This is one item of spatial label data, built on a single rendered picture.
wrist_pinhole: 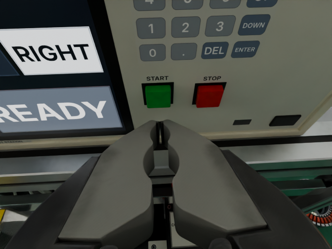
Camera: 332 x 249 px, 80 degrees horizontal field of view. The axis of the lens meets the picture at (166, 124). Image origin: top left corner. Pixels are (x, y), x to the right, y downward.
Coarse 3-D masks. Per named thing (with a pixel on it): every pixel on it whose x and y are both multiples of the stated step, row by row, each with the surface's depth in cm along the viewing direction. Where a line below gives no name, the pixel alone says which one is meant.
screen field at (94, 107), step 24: (0, 96) 14; (24, 96) 14; (48, 96) 14; (72, 96) 14; (96, 96) 15; (0, 120) 16; (24, 120) 16; (48, 120) 17; (72, 120) 17; (96, 120) 17; (120, 120) 17
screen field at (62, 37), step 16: (0, 32) 10; (16, 32) 10; (32, 32) 11; (48, 32) 11; (64, 32) 11; (80, 32) 11; (0, 48) 11; (16, 48) 11; (32, 48) 11; (48, 48) 11; (64, 48) 11; (80, 48) 11; (0, 64) 12; (16, 64) 12; (32, 64) 12; (48, 64) 12; (64, 64) 12; (80, 64) 12; (96, 64) 12
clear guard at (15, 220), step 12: (12, 192) 22; (24, 192) 22; (36, 192) 22; (48, 192) 22; (0, 204) 22; (12, 204) 22; (24, 204) 22; (36, 204) 22; (12, 216) 21; (24, 216) 21; (0, 228) 20; (12, 228) 20; (0, 240) 20
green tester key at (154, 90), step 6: (150, 90) 14; (156, 90) 14; (162, 90) 14; (168, 90) 14; (150, 96) 14; (156, 96) 14; (162, 96) 14; (168, 96) 14; (150, 102) 15; (156, 102) 15; (162, 102) 15; (168, 102) 15
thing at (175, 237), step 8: (168, 184) 40; (168, 208) 37; (168, 216) 34; (168, 224) 33; (168, 232) 33; (176, 232) 33; (168, 240) 32; (176, 240) 32; (184, 240) 32; (168, 248) 33; (176, 248) 31; (184, 248) 31; (192, 248) 31; (200, 248) 31
